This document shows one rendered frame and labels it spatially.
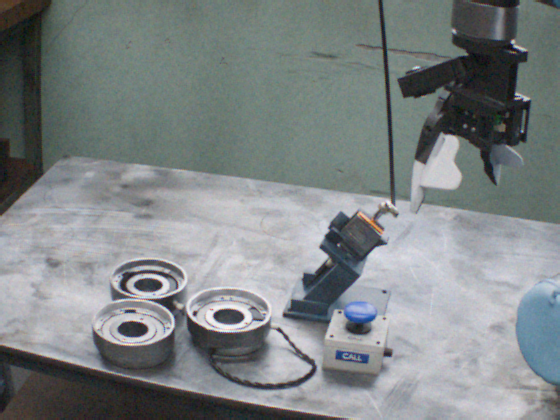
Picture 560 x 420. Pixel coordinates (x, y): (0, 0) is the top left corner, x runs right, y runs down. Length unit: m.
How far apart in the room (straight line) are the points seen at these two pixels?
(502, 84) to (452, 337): 0.39
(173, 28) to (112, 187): 1.29
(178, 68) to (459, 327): 1.76
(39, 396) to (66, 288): 0.27
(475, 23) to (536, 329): 0.32
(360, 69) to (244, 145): 0.43
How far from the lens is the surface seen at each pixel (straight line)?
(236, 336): 1.13
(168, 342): 1.12
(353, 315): 1.11
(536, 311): 0.94
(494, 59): 0.97
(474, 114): 1.00
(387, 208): 1.19
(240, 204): 1.52
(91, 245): 1.40
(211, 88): 2.82
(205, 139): 2.89
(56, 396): 1.50
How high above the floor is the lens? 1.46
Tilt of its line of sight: 26 degrees down
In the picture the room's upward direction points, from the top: 4 degrees clockwise
